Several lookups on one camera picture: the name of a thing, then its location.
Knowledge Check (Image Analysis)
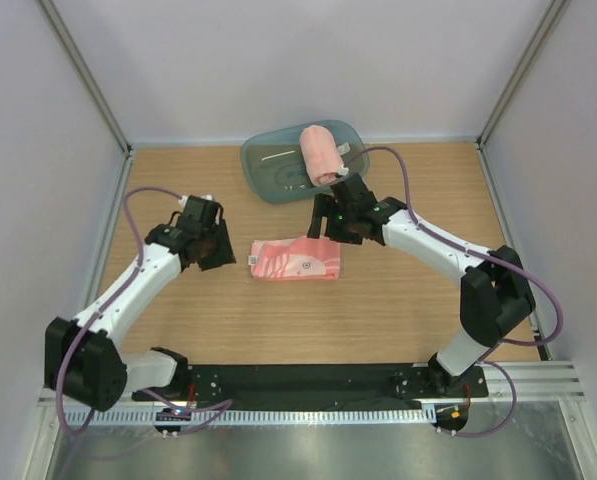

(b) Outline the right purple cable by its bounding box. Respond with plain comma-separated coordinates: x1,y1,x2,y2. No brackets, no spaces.
335,146,565,441

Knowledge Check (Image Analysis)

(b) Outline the aluminium frame post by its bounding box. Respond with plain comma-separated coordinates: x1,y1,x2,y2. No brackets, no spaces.
476,0,571,151
36,0,132,157

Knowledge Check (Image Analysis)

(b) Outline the long pink towel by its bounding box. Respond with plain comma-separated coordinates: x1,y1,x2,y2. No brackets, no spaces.
299,125,349,187

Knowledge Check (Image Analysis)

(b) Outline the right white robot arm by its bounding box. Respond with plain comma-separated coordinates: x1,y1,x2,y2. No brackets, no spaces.
307,174,535,396

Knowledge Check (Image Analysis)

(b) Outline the teal translucent plastic bin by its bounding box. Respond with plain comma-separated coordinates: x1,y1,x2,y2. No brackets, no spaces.
240,120,370,204

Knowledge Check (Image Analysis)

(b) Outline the left aluminium frame post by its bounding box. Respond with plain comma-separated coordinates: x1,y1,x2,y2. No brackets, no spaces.
36,0,132,157

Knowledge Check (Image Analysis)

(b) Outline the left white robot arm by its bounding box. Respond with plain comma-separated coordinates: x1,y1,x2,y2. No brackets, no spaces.
44,196,236,412

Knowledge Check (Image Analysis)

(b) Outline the slotted white cable duct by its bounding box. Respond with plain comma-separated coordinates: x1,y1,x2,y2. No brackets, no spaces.
90,405,436,427

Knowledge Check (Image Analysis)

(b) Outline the right aluminium frame post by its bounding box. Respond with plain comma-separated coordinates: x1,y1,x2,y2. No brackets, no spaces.
476,0,571,151

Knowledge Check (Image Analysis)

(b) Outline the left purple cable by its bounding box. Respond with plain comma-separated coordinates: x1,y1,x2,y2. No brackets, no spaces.
56,186,237,459

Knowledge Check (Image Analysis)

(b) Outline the purple cable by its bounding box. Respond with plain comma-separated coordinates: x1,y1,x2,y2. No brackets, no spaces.
335,146,565,441
56,186,237,459

